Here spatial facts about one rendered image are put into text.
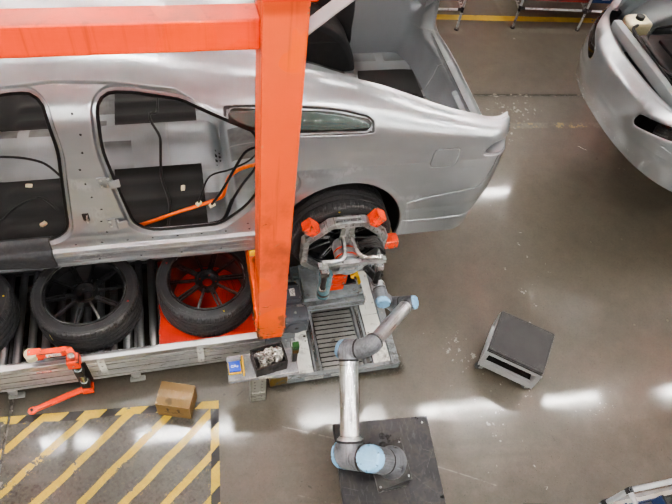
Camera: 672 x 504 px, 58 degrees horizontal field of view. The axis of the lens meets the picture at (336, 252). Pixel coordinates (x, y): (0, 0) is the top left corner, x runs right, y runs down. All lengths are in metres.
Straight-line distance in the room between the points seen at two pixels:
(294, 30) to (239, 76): 1.07
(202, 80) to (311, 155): 0.69
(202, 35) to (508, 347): 3.01
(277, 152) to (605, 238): 3.81
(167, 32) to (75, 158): 1.32
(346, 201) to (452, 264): 1.61
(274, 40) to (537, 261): 3.63
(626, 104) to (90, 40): 3.95
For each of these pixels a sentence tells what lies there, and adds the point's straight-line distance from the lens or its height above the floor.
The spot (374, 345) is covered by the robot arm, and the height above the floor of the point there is 0.83.
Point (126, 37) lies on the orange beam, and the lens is 2.21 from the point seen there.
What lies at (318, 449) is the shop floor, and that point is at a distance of 4.17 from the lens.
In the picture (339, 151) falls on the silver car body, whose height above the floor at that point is 1.58.
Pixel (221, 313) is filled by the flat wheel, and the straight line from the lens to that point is 3.98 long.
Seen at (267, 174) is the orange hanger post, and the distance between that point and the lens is 2.64.
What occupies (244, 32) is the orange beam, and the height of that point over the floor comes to 2.69.
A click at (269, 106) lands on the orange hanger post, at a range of 2.38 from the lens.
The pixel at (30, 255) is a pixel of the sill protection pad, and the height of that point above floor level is 0.91.
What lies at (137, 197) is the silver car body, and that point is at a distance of 4.21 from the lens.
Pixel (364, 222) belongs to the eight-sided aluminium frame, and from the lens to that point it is 3.67.
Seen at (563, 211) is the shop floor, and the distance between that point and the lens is 5.81.
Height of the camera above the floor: 3.95
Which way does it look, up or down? 54 degrees down
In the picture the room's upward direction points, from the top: 10 degrees clockwise
